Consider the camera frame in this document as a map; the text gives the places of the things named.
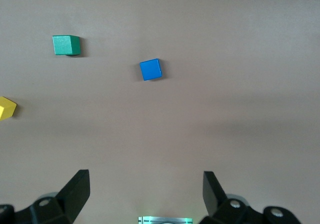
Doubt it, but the brown table cover sheet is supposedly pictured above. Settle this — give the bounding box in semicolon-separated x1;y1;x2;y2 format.
0;0;320;224

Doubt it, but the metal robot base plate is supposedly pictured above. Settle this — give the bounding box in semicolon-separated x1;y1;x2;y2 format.
138;216;194;224

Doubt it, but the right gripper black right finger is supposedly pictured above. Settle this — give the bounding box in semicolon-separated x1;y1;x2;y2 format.
198;170;302;224

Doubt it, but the yellow wooden cube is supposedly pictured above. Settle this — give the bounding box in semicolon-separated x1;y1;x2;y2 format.
0;96;18;122

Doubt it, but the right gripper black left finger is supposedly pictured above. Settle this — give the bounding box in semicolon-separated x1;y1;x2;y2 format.
0;169;91;224

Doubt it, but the blue wooden cube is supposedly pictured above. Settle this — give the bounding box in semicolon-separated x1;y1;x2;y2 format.
139;57;163;82

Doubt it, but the green wooden cube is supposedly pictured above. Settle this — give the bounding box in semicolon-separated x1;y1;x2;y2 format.
52;34;81;56

